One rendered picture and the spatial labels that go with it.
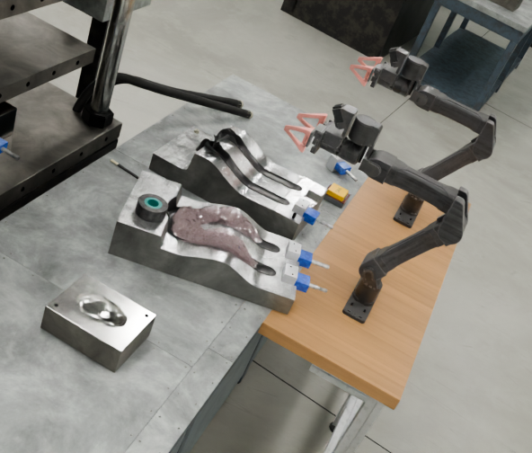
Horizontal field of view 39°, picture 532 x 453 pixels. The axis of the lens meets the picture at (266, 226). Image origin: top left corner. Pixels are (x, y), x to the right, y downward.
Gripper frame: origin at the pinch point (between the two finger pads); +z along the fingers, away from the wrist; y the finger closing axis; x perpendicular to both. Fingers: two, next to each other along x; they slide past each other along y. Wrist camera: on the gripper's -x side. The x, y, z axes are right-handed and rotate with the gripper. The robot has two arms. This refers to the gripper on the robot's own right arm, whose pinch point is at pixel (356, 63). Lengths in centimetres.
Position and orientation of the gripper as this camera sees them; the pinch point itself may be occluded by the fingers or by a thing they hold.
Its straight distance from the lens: 255.0
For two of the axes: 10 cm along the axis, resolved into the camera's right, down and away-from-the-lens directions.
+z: -8.7, -4.6, 1.5
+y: -3.7, 4.4, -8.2
